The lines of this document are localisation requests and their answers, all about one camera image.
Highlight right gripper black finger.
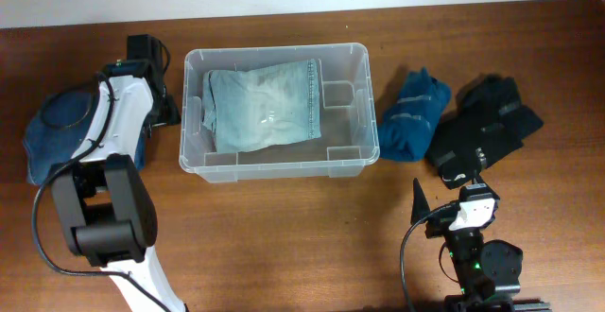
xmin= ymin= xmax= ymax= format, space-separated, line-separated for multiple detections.
xmin=410 ymin=178 xmax=431 ymax=225
xmin=472 ymin=147 xmax=487 ymax=184

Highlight dark blue jeans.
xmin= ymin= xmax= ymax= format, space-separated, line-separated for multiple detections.
xmin=24 ymin=88 xmax=151 ymax=185

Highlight light blue jeans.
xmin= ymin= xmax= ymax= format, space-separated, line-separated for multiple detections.
xmin=202 ymin=60 xmax=321 ymax=153

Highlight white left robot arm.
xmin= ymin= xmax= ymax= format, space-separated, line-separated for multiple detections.
xmin=40 ymin=34 xmax=187 ymax=311

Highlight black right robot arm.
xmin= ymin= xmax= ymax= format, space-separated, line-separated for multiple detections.
xmin=400 ymin=174 xmax=551 ymax=312

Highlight black folded garment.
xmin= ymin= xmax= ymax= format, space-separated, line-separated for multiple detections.
xmin=425 ymin=76 xmax=544 ymax=189

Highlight teal folded garment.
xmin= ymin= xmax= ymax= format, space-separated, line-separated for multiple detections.
xmin=377 ymin=67 xmax=452 ymax=162

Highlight clear plastic storage box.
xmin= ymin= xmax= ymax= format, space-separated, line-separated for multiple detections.
xmin=179 ymin=43 xmax=380 ymax=183

